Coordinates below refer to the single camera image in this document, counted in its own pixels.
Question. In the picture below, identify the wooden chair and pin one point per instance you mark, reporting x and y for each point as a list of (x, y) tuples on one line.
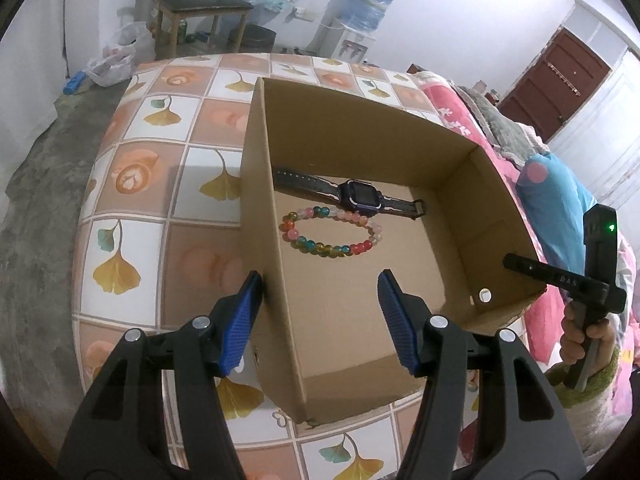
[(205, 5)]

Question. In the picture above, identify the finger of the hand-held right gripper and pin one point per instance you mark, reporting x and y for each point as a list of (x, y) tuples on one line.
[(550, 271)]

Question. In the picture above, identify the tile-print table cover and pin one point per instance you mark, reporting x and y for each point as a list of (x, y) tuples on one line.
[(145, 180)]

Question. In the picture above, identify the person's right hand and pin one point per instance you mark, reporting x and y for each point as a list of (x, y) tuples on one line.
[(569, 335)]

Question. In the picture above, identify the small blue object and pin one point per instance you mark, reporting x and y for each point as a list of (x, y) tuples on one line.
[(75, 83)]

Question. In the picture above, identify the white water dispenser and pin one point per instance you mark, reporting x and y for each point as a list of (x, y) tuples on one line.
[(345, 45)]

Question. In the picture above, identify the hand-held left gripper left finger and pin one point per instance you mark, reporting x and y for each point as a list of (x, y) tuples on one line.
[(242, 325)]

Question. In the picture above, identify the black bin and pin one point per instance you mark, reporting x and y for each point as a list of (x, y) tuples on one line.
[(255, 37)]

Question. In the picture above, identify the green bottle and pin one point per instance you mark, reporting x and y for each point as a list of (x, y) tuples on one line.
[(181, 32)]

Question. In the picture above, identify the brown door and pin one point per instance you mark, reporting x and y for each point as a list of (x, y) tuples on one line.
[(555, 80)]

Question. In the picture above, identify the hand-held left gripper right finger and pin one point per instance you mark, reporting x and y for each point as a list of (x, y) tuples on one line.
[(397, 325)]

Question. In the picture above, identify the blue pillow with pink dot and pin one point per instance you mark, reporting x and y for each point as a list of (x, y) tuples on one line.
[(555, 200)]

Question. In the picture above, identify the grey-green patterned pillow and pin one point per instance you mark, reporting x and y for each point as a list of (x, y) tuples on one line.
[(505, 130)]

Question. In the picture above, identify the pink floral blanket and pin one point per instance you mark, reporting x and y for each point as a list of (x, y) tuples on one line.
[(452, 105)]

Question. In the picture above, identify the purple smart watch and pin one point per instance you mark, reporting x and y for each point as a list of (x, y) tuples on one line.
[(357, 192)]

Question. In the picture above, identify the person's right forearm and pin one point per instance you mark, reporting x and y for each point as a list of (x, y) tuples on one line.
[(590, 402)]

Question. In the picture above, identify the white plastic bag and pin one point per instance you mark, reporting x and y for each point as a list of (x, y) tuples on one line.
[(117, 60)]

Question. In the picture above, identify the brown cardboard box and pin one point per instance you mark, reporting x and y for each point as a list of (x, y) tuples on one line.
[(350, 350)]

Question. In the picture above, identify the white power socket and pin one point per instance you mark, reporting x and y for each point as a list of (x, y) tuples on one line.
[(306, 14)]

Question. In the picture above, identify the blue water bottle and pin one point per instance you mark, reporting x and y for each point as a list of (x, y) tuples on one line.
[(370, 5)]

